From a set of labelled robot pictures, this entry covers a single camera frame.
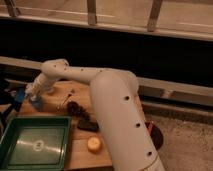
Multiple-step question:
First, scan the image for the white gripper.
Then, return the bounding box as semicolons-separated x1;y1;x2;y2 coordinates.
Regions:
30;73;55;101

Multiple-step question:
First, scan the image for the light blue towel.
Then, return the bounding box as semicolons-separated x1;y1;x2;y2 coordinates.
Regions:
25;83;43;111

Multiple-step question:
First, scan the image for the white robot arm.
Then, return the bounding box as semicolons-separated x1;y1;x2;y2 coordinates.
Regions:
30;59;166;171

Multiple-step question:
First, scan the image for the blue object at left edge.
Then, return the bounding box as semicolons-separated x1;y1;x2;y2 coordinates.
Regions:
14;88;25;104

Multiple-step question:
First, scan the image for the white paper cup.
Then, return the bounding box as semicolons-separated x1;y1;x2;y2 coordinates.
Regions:
47;87;54;94

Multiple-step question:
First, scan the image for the small metal spoon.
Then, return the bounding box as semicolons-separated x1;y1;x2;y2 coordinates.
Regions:
56;89;75;111

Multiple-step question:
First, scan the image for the dark grape bunch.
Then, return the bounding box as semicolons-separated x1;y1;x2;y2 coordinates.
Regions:
67;101;90;120

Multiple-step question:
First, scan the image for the green plastic tray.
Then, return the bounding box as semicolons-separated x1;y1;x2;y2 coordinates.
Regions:
0;116;71;171

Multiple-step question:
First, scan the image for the black rectangular block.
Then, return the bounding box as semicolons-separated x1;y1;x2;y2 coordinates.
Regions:
77;119;99;132

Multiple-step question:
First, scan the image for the yellow round block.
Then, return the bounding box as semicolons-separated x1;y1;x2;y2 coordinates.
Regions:
87;137;102;153

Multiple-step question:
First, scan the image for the orange carrot stick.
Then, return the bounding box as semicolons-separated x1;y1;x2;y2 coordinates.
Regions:
147;122;153;134

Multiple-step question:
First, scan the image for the dark purple bowl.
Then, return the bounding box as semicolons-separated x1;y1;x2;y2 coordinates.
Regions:
149;123;164;150

